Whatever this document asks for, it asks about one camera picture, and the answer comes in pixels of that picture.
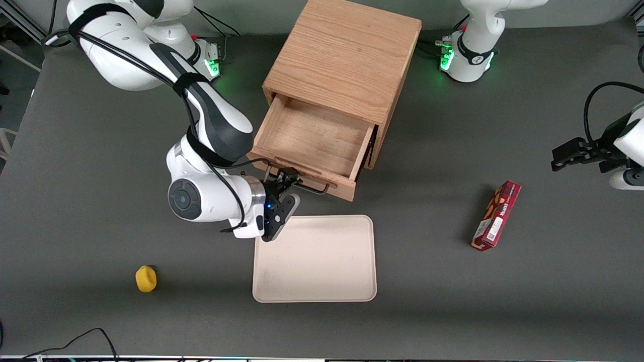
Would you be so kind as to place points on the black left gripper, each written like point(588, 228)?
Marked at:
point(598, 151)

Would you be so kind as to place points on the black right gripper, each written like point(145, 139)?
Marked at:
point(272, 190)

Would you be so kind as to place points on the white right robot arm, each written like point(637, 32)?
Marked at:
point(126, 55)

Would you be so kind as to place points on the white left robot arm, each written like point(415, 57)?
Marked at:
point(473, 50)

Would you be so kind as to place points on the wooden drawer cabinet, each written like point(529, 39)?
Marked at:
point(347, 55)

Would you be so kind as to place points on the cream plastic tray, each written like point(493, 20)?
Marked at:
point(314, 261)

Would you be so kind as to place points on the red tartan biscuit box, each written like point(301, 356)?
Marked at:
point(495, 216)

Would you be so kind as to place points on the yellow lemon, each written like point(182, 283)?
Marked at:
point(146, 278)

